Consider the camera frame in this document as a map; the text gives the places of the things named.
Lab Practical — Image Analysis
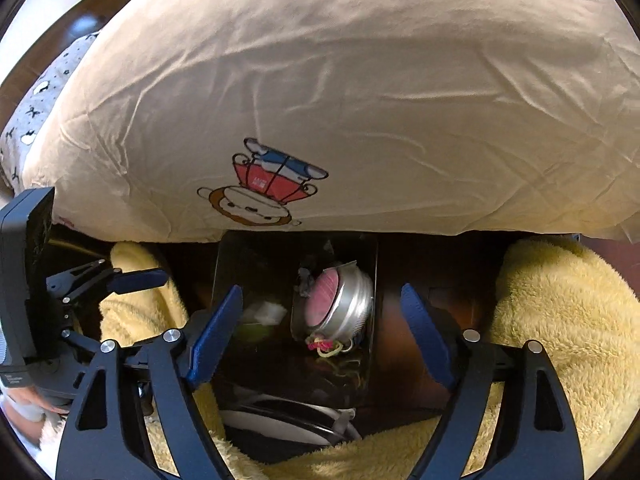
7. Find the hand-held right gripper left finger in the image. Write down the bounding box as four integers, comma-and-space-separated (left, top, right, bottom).
55, 285, 244, 480

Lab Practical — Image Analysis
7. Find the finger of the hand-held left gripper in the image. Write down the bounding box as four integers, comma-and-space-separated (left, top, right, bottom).
59, 329, 104, 362
47, 259, 168, 306

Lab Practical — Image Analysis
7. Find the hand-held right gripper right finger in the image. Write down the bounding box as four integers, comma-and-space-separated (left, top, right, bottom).
401, 283, 583, 480

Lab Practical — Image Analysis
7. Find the green tube with daisy print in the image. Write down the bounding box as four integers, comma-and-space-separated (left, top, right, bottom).
240, 302, 288, 341

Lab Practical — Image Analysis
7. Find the clear plastic storage box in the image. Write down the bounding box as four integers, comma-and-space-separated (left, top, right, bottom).
210, 232, 381, 406

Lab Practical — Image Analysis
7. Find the grey scrunchie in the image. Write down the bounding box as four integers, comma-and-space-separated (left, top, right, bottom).
295, 265, 318, 296

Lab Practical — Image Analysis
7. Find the pink and yellow hair tie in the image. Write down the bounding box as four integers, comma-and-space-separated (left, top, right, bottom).
306, 337, 353, 361

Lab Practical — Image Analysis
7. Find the round tin with pink lid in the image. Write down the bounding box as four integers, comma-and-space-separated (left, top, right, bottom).
292, 260, 375, 343

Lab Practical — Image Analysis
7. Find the person's left hand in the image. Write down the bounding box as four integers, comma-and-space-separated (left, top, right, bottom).
2, 391, 70, 435

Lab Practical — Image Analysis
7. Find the yellow fleece garment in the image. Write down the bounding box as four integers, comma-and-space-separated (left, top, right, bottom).
40, 237, 640, 480

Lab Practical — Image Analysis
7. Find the grey printed blanket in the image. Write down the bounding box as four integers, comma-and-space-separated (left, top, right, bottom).
0, 30, 101, 191

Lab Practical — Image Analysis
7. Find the dark wooden headboard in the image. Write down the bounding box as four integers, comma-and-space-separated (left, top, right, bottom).
0, 0, 141, 86

